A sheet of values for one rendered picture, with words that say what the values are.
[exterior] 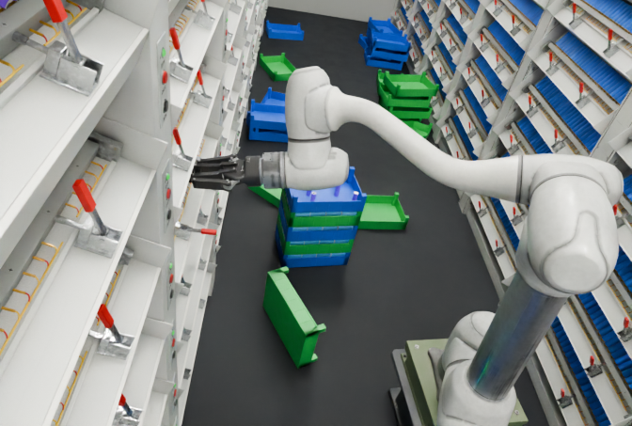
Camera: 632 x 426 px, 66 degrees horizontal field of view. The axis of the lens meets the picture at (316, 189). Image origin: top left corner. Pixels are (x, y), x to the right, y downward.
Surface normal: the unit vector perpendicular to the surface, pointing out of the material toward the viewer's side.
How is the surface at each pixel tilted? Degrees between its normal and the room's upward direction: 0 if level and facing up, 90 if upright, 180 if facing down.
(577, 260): 89
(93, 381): 20
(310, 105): 64
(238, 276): 0
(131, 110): 90
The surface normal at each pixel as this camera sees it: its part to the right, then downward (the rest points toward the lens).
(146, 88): 0.02, 0.62
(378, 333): 0.16, -0.78
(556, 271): -0.26, 0.46
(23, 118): 0.48, -0.69
